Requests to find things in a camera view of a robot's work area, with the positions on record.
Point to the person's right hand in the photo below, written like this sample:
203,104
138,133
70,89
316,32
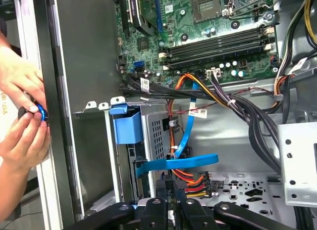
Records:
22,141

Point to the grey metal drive cage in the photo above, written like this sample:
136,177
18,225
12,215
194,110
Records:
302,165

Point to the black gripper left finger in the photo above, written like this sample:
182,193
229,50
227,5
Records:
154,215

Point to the CPU socket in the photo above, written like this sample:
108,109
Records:
206,6

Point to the metal socket cover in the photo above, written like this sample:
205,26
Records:
232,3

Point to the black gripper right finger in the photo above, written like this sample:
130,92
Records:
193,215

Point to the hard disk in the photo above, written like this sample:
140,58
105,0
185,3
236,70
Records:
126,126

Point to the black graphics card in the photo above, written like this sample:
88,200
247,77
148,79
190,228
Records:
138,14

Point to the blue expansion slot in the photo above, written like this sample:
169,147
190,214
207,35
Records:
159,12

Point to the person's left hand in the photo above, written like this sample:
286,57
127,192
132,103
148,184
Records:
17,76

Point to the green motherboard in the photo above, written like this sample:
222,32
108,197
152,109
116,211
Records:
148,57

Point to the black open PC case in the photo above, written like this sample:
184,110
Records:
84,54

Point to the perforated metal disk bay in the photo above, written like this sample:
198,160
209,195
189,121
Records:
158,131

